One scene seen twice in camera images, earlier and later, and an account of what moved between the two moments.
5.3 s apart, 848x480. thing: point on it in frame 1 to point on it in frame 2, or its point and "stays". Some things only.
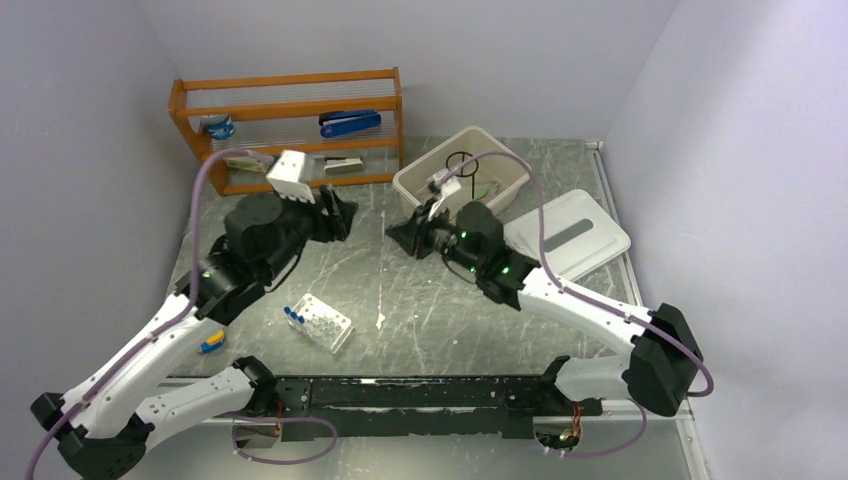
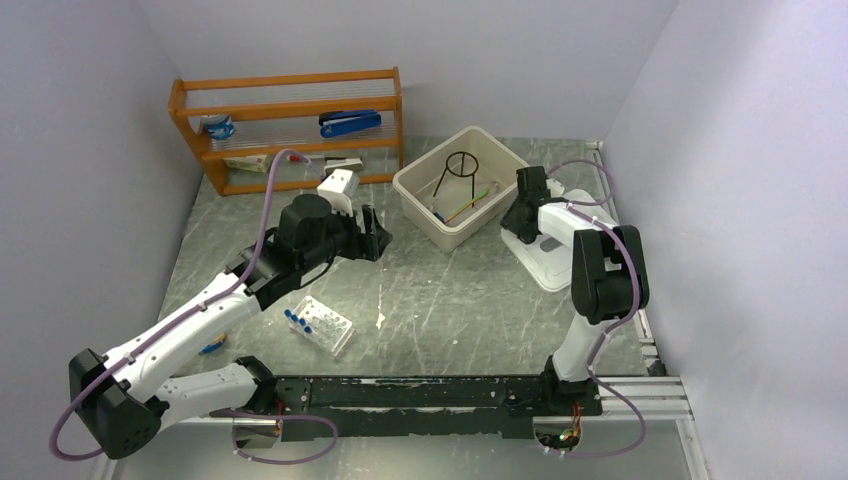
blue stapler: [338, 122] stays
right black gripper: [412, 233] to [525, 234]
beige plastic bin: [485, 169] stays
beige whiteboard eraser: [340, 165] stays
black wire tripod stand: [463, 159] stays
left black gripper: [336, 222] to [368, 245]
